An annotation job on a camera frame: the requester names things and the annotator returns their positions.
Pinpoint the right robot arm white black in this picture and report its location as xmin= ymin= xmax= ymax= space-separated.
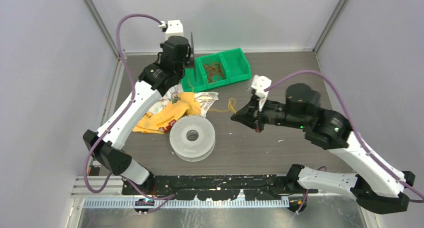
xmin=231 ymin=83 xmax=415 ymax=214

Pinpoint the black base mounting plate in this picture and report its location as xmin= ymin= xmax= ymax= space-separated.
xmin=137 ymin=174 xmax=305 ymax=201

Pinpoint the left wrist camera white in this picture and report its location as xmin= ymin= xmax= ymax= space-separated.
xmin=158 ymin=20 xmax=185 ymax=41

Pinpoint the white plastic cable spool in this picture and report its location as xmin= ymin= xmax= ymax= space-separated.
xmin=169 ymin=115 xmax=216 ymax=162

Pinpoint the yellow snack bag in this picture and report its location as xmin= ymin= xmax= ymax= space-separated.
xmin=132 ymin=92 xmax=201 ymax=134

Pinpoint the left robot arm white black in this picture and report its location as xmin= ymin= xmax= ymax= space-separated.
xmin=83 ymin=36 xmax=192 ymax=195

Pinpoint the red wire bundle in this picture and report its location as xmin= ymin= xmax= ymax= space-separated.
xmin=203 ymin=62 xmax=227 ymax=84

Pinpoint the green three-compartment bin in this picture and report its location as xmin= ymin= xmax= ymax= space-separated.
xmin=181 ymin=48 xmax=252 ymax=92

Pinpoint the dark grey cable spool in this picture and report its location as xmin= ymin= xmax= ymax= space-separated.
xmin=190 ymin=32 xmax=197 ymax=83

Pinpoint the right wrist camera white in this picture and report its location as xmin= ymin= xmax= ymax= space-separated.
xmin=249 ymin=75 xmax=272 ymax=111

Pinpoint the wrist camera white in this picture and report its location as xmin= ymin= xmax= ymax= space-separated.
xmin=158 ymin=20 xmax=185 ymax=41
xmin=249 ymin=75 xmax=272 ymax=111

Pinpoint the floral patterned cloth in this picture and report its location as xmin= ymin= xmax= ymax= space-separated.
xmin=147 ymin=85 xmax=219 ymax=117

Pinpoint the white slotted cable duct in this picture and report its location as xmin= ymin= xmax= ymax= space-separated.
xmin=82 ymin=197 xmax=290 ymax=209

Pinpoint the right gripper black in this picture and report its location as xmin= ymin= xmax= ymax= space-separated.
xmin=231 ymin=93 xmax=308 ymax=132

